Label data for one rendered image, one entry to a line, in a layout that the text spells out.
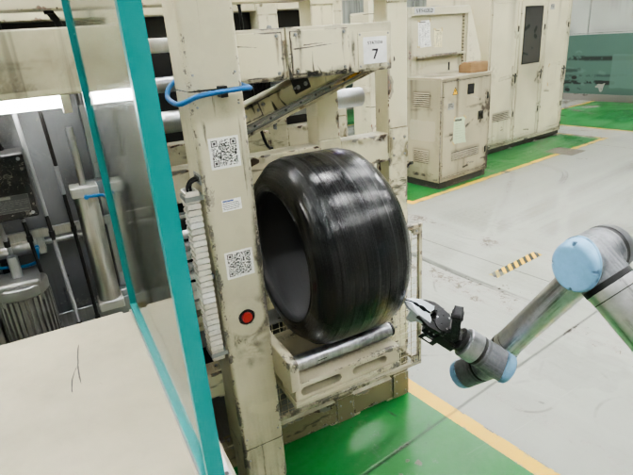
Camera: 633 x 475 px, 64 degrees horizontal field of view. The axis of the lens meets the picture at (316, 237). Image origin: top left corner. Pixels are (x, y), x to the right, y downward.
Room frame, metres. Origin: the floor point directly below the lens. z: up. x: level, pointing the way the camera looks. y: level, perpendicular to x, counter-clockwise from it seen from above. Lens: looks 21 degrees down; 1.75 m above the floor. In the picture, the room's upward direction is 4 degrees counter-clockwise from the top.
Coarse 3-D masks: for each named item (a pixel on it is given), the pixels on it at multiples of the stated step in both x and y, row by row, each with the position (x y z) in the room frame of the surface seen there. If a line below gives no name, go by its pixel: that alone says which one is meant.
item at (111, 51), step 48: (96, 0) 0.57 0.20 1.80; (96, 48) 0.65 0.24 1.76; (144, 48) 0.43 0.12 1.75; (96, 96) 0.76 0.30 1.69; (144, 96) 0.43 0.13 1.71; (96, 144) 0.90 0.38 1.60; (144, 144) 0.42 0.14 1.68; (144, 192) 0.51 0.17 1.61; (144, 240) 0.58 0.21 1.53; (144, 288) 0.68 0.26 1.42; (144, 336) 0.78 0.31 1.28; (192, 336) 0.43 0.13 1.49; (192, 384) 0.42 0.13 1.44; (192, 432) 0.51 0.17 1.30
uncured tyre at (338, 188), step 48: (288, 192) 1.27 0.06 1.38; (336, 192) 1.23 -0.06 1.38; (384, 192) 1.27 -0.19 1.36; (288, 240) 1.64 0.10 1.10; (336, 240) 1.15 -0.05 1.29; (384, 240) 1.19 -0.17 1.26; (288, 288) 1.54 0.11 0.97; (336, 288) 1.13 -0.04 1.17; (384, 288) 1.18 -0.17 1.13; (336, 336) 1.18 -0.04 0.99
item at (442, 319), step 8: (432, 312) 1.27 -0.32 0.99; (440, 312) 1.27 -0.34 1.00; (432, 320) 1.24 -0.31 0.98; (440, 320) 1.24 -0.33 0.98; (448, 320) 1.25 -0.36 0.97; (424, 328) 1.25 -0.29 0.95; (440, 328) 1.22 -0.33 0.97; (448, 328) 1.23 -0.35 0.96; (464, 328) 1.26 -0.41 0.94; (432, 336) 1.26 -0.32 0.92; (440, 336) 1.23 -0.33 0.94; (448, 336) 1.24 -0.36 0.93; (464, 336) 1.23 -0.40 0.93; (432, 344) 1.25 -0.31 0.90; (440, 344) 1.26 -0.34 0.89; (448, 344) 1.25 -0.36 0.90; (456, 344) 1.24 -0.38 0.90; (464, 344) 1.22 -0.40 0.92
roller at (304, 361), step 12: (384, 324) 1.34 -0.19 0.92; (360, 336) 1.29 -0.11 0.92; (372, 336) 1.30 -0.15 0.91; (384, 336) 1.31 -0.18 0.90; (324, 348) 1.24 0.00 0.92; (336, 348) 1.24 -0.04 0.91; (348, 348) 1.26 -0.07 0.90; (300, 360) 1.19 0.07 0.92; (312, 360) 1.20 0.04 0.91; (324, 360) 1.22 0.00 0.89
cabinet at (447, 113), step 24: (456, 72) 6.35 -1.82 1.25; (480, 72) 6.10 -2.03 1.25; (408, 96) 6.06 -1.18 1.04; (432, 96) 5.76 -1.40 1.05; (456, 96) 5.82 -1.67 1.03; (480, 96) 6.07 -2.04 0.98; (408, 120) 6.06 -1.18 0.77; (432, 120) 5.76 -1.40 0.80; (456, 120) 5.82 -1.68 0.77; (480, 120) 6.09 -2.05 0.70; (408, 144) 6.06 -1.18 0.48; (432, 144) 5.75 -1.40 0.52; (456, 144) 5.83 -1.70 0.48; (480, 144) 6.10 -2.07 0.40; (408, 168) 6.06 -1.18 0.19; (432, 168) 5.75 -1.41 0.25; (456, 168) 5.84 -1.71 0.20; (480, 168) 6.12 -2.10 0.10
